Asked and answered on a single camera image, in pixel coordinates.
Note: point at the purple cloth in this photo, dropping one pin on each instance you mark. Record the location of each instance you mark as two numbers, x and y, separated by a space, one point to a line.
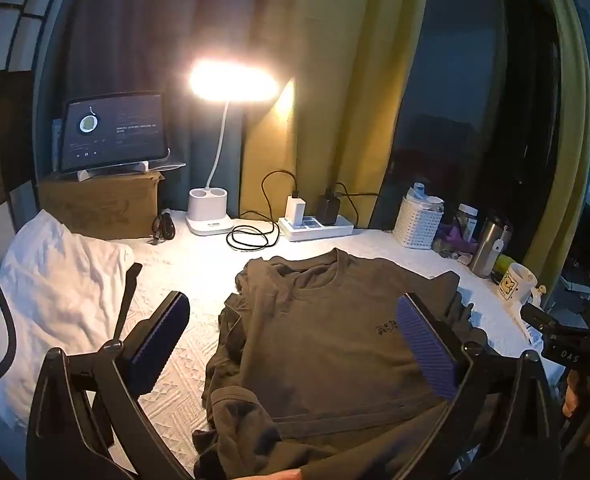
457 240

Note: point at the white crumpled blanket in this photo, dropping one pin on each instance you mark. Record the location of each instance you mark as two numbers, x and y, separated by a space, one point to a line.
50 280

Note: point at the steel tumbler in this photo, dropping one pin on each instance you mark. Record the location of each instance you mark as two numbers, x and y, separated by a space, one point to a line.
487 250

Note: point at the white power strip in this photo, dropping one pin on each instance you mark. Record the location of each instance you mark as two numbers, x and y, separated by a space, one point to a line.
335 230

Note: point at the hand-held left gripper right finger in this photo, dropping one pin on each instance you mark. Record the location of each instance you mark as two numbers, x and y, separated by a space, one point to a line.
427 355

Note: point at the yellow green packet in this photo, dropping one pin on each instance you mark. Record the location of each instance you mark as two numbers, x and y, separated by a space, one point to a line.
502 265

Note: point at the black charger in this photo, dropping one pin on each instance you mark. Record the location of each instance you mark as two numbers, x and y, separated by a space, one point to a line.
328 207

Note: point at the white textured bedspread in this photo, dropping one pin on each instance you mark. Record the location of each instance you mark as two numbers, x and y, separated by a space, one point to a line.
185 270

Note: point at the white bear print mug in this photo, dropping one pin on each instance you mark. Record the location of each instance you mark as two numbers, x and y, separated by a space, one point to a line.
515 282

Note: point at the yellow curtain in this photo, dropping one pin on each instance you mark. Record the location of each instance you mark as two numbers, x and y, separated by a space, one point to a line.
335 60
570 85

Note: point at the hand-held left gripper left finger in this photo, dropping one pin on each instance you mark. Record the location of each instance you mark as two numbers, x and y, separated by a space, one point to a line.
159 342

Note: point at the glass jar with white lid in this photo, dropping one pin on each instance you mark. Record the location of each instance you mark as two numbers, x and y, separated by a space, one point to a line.
467 210

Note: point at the white desk lamp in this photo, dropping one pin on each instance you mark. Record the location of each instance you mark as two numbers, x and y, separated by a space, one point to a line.
207 210

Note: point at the white charger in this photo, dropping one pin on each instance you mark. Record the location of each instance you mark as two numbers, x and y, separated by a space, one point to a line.
295 207

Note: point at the small grey bundle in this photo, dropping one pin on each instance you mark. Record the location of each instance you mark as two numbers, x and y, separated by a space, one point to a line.
444 247

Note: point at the cardboard box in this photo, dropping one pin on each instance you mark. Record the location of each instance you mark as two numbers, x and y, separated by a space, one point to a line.
100 205

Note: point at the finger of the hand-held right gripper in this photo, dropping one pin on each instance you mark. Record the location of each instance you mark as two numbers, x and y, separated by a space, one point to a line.
537 317

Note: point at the white plastic basket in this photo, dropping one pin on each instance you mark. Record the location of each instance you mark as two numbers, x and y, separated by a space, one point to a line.
417 225

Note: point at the white paper packets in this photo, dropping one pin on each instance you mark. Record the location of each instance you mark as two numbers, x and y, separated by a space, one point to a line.
422 195

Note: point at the brown t-shirt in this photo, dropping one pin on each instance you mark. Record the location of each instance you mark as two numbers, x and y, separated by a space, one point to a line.
315 340

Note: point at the dark grey curtain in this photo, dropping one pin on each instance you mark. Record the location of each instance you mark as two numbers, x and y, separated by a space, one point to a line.
125 35

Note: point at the white tablet stand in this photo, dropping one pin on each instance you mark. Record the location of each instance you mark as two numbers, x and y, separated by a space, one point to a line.
87 174

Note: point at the black tablet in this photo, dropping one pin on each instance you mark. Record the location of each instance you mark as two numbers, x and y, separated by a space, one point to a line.
115 130

